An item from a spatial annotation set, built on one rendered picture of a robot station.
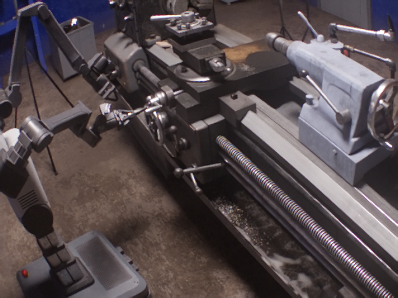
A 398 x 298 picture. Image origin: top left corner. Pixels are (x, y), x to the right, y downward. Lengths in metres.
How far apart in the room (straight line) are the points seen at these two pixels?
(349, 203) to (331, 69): 0.45
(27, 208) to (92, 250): 0.65
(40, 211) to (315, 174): 1.02
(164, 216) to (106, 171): 0.64
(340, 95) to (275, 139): 0.36
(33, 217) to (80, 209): 1.21
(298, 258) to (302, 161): 0.45
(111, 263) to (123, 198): 0.83
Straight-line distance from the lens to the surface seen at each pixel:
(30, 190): 1.54
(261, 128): 1.67
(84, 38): 4.50
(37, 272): 2.16
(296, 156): 1.53
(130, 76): 2.64
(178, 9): 2.36
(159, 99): 1.85
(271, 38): 1.75
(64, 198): 2.93
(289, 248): 1.79
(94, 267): 2.05
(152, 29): 2.56
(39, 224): 1.64
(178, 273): 2.26
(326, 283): 1.67
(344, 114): 1.35
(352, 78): 1.37
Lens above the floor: 1.77
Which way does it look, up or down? 35 degrees down
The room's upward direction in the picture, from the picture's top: 8 degrees counter-clockwise
